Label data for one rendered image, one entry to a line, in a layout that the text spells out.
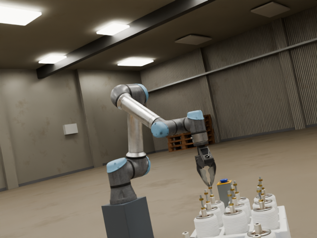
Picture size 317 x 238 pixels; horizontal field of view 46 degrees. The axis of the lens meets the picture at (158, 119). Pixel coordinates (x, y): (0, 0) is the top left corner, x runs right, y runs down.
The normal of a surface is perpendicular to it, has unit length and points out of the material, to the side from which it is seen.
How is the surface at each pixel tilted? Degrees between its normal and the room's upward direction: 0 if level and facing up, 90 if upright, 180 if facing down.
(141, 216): 90
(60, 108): 90
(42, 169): 90
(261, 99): 90
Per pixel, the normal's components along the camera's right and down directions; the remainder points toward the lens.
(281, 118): -0.63, 0.09
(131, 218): 0.75, -0.18
